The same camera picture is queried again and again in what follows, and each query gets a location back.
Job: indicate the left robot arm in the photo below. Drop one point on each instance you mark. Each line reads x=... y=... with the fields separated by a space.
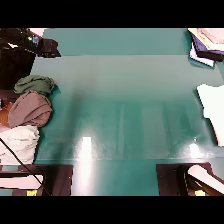
x=58 y=180

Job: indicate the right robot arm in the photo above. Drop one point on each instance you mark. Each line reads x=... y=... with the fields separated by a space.
x=168 y=180

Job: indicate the dark green garment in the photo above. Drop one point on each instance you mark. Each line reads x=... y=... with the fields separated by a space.
x=35 y=84

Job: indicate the brown garment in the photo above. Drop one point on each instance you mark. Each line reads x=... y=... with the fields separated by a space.
x=30 y=110

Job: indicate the pale white garment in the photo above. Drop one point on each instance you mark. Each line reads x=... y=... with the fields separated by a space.
x=20 y=143

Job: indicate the white T-shirt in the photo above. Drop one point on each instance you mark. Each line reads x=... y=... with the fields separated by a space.
x=213 y=103

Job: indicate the white folded garment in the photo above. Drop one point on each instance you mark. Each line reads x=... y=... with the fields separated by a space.
x=200 y=59

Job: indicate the cream garment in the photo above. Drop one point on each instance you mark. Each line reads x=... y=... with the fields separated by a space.
x=210 y=36

